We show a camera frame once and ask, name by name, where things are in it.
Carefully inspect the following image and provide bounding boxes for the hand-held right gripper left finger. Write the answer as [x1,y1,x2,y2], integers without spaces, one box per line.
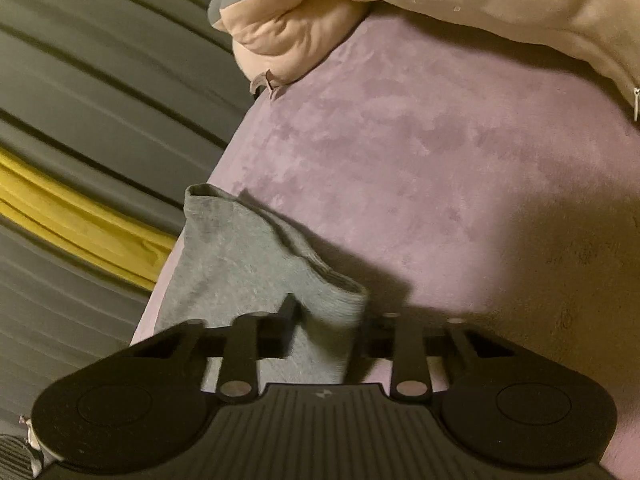
[131,294,301,404]

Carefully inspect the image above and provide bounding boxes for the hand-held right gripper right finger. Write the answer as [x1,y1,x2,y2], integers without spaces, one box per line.
[360,312,502,402]

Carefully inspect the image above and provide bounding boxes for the grey sweat pants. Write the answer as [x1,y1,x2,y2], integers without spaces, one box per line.
[154,183,369,387]

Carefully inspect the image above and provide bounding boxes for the pink plush blanket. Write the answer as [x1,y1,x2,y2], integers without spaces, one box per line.
[130,2,640,480]

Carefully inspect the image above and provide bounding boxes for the yellow wooden beam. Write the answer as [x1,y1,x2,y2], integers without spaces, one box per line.
[0,147,177,292]

